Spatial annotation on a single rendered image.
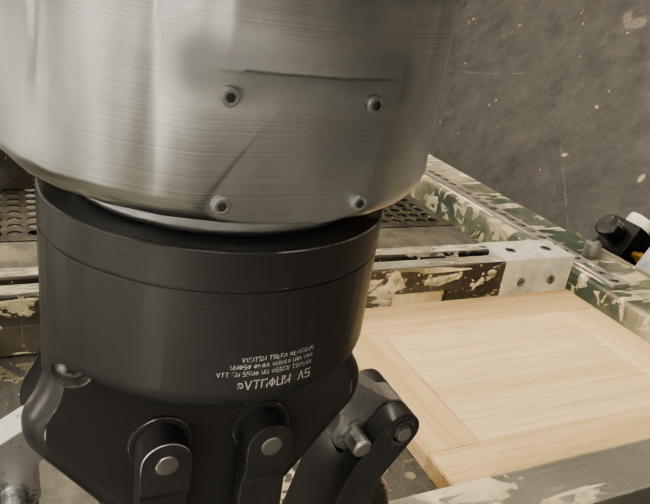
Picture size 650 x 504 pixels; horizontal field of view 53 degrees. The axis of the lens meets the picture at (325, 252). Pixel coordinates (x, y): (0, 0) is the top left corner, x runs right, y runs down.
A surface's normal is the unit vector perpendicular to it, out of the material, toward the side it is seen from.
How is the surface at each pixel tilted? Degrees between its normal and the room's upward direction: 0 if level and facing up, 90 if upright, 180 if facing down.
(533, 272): 90
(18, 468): 90
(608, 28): 0
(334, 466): 14
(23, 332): 90
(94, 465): 90
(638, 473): 59
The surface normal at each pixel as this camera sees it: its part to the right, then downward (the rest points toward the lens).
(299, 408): 0.40, 0.42
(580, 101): -0.71, -0.42
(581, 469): 0.14, -0.91
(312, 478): -0.85, -0.17
